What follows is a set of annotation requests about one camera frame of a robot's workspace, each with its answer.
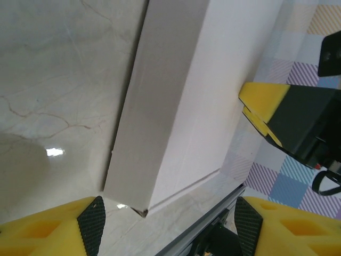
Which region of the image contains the thin black gripper wire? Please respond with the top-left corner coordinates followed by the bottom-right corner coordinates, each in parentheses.
top-left (311, 170), bottom-right (341, 196)

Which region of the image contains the wide aluminium rail frame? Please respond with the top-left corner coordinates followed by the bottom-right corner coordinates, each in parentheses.
top-left (157, 183), bottom-right (246, 256)

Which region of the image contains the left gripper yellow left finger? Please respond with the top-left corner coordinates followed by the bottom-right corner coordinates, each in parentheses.
top-left (0, 195), bottom-right (107, 256)

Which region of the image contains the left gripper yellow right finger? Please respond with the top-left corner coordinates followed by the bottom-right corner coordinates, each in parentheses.
top-left (233, 196), bottom-right (341, 256)

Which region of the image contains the white paper box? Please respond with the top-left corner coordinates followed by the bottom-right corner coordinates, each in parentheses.
top-left (102, 0), bottom-right (283, 219)

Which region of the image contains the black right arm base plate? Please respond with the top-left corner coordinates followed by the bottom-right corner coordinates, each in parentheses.
top-left (191, 225), bottom-right (242, 256)

